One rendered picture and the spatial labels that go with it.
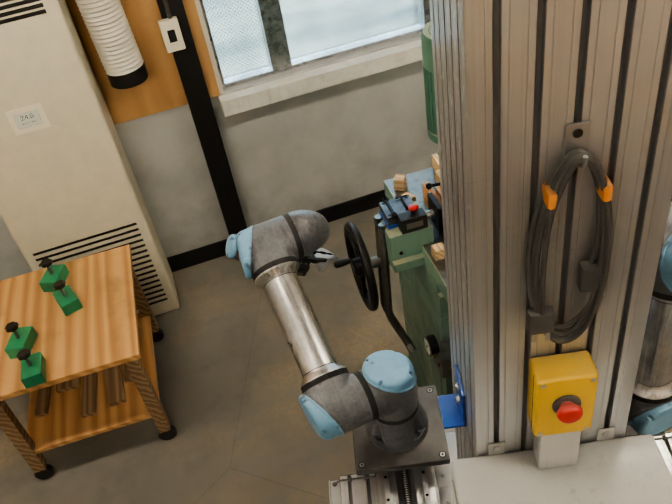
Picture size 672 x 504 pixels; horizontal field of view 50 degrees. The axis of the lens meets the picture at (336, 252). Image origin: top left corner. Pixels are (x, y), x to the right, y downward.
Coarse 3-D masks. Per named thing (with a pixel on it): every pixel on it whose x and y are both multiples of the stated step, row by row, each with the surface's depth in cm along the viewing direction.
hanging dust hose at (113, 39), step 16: (80, 0) 262; (96, 0) 260; (112, 0) 264; (96, 16) 263; (112, 16) 265; (96, 32) 269; (112, 32) 269; (128, 32) 273; (96, 48) 276; (112, 48) 272; (128, 48) 275; (112, 64) 277; (128, 64) 278; (144, 64) 285; (112, 80) 282; (128, 80) 281; (144, 80) 285
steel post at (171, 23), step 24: (168, 0) 279; (168, 24) 281; (168, 48) 287; (192, 48) 293; (192, 72) 299; (192, 96) 305; (216, 120) 315; (216, 144) 322; (216, 168) 329; (216, 192) 336; (240, 216) 348
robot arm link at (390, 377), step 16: (384, 352) 165; (368, 368) 161; (384, 368) 161; (400, 368) 161; (368, 384) 160; (384, 384) 158; (400, 384) 158; (368, 400) 159; (384, 400) 160; (400, 400) 161; (416, 400) 167; (384, 416) 165; (400, 416) 165
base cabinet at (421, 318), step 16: (400, 272) 257; (416, 288) 238; (416, 304) 244; (432, 304) 222; (416, 320) 252; (432, 320) 228; (448, 320) 217; (416, 336) 259; (448, 336) 221; (416, 352) 269; (416, 368) 280; (432, 368) 248; (432, 384) 256; (448, 384) 236
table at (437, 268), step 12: (432, 168) 243; (408, 180) 240; (420, 180) 239; (432, 180) 238; (396, 192) 236; (420, 192) 234; (420, 204) 229; (396, 264) 214; (408, 264) 214; (420, 264) 216; (432, 264) 207; (444, 264) 206; (444, 276) 202; (444, 288) 201
